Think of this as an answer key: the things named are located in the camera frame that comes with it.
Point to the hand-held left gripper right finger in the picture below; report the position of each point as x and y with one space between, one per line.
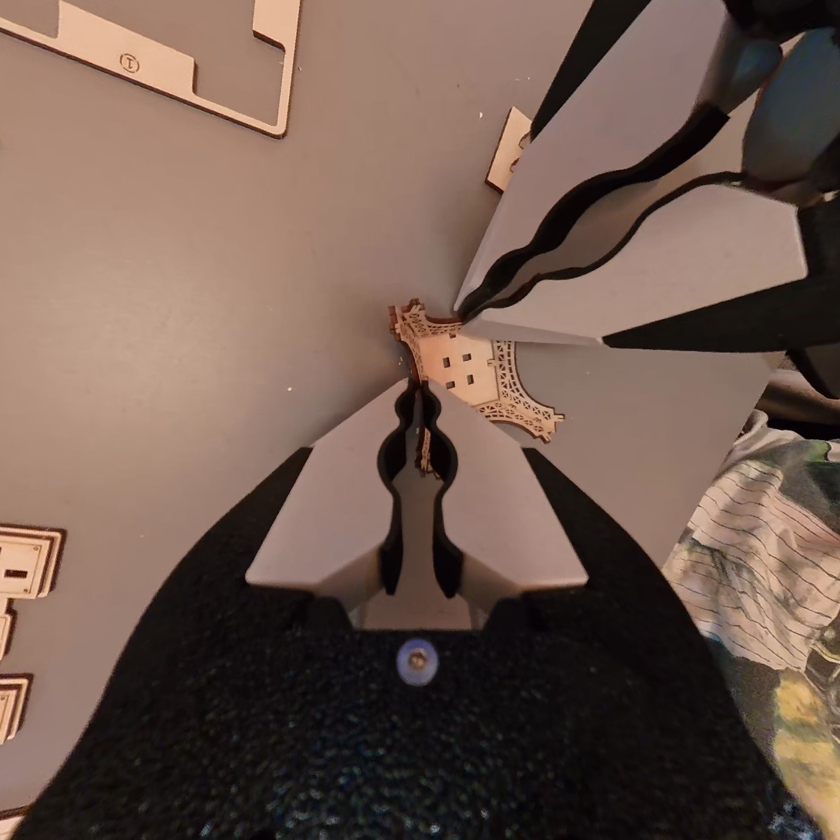
512 512

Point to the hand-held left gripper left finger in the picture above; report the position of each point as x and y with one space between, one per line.
321 512

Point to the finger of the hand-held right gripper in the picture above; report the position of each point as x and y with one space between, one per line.
709 262
610 111

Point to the wooden tower base model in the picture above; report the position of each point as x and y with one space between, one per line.
453 367

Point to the grey desk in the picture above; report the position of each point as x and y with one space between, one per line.
197 295

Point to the small square wooden piece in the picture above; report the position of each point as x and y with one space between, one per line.
502 164

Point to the person's printed shirt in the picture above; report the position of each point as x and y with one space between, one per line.
754 525

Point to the wooden four-square frame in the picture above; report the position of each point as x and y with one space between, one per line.
26 564

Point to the wooden puzzle frame sheet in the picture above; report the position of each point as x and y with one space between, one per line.
157 72

